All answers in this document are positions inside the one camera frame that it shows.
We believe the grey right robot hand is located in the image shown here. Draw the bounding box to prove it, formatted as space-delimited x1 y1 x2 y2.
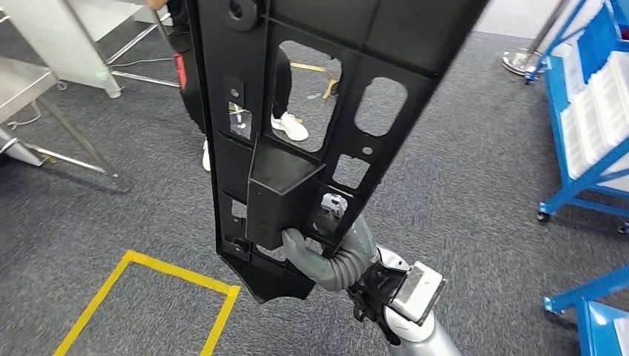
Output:
281 193 379 282

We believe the black plastic panel part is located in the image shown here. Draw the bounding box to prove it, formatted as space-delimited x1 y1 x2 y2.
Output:
184 0 490 305

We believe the person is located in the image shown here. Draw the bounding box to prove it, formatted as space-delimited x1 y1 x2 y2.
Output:
146 0 311 173

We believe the chrome stanchion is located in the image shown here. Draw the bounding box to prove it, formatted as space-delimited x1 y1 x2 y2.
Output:
501 0 576 78

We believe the white panel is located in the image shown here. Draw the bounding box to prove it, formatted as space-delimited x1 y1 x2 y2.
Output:
0 0 148 99

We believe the white plastic crate stack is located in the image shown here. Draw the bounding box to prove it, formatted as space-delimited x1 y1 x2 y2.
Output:
550 0 629 193

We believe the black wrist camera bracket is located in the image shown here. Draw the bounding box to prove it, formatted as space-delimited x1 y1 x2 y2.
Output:
346 260 418 345

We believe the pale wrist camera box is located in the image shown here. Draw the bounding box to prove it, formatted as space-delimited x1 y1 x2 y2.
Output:
388 261 447 326

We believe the grey floor cable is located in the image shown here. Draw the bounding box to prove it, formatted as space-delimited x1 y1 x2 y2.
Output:
110 56 175 68

